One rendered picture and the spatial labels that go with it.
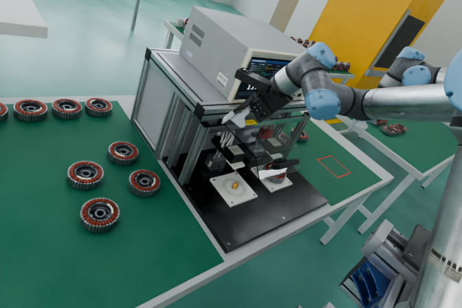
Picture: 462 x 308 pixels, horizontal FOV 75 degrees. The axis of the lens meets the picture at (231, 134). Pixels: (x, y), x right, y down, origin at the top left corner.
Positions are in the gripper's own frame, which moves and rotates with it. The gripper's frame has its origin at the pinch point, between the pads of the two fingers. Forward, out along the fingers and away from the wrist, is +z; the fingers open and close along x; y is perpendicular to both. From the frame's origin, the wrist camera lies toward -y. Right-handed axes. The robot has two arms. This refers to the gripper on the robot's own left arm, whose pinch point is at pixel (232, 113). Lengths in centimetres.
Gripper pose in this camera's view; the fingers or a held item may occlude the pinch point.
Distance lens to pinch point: 97.4
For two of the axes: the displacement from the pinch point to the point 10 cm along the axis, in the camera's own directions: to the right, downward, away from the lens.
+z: -6.5, 4.5, 6.1
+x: 4.8, -3.8, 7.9
